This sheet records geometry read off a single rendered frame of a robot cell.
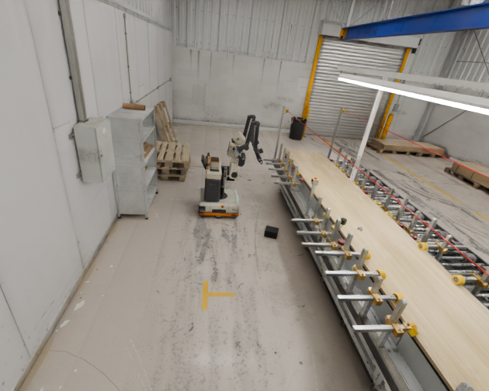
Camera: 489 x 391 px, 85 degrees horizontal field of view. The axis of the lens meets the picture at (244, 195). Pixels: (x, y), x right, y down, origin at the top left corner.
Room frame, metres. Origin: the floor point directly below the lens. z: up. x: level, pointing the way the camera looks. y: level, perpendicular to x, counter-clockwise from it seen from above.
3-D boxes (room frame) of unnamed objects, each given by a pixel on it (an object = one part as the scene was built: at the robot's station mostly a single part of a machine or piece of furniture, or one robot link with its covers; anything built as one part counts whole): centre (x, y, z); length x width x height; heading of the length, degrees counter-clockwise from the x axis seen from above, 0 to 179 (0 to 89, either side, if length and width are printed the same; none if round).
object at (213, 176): (4.03, 0.52, 0.59); 0.55 x 0.34 x 0.83; 9
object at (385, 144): (9.68, -5.59, 0.23); 2.41 x 0.77 x 0.17; 101
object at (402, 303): (1.29, -1.11, 0.93); 0.04 x 0.04 x 0.48; 9
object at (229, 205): (4.04, 0.43, 0.16); 0.67 x 0.64 x 0.25; 99
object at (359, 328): (1.23, -1.00, 0.95); 0.36 x 0.03 x 0.03; 99
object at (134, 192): (3.87, 1.74, 0.78); 0.90 x 0.45 x 1.55; 9
